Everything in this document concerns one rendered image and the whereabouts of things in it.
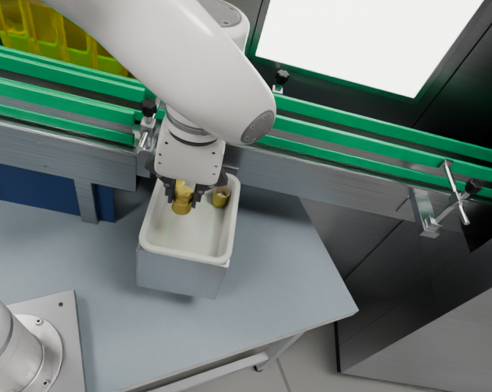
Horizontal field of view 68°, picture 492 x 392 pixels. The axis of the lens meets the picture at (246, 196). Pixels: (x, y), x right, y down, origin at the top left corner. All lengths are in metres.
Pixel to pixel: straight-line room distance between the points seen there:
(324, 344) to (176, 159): 1.43
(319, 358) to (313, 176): 1.09
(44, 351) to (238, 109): 0.65
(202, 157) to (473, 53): 0.70
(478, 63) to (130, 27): 0.85
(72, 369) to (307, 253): 0.64
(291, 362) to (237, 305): 0.85
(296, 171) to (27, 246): 0.66
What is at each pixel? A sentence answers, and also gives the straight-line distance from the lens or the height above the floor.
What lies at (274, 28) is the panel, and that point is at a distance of 0.88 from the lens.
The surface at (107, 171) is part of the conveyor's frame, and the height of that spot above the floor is 0.98.
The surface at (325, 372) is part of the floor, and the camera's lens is 1.81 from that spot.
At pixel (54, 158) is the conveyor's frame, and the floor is 0.98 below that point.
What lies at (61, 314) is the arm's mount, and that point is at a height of 0.79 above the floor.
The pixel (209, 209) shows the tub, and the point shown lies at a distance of 0.83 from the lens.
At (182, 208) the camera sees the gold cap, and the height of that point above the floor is 1.08.
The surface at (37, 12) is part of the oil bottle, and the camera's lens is 0.82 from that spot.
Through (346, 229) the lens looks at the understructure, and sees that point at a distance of 1.43.
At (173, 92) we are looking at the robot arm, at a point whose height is 1.40.
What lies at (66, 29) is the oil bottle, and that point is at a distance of 0.81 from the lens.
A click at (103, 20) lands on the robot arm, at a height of 1.45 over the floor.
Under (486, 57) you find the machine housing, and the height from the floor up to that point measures 1.29.
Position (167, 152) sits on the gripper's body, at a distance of 0.54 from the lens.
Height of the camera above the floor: 1.61
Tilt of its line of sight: 50 degrees down
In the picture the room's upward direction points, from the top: 21 degrees clockwise
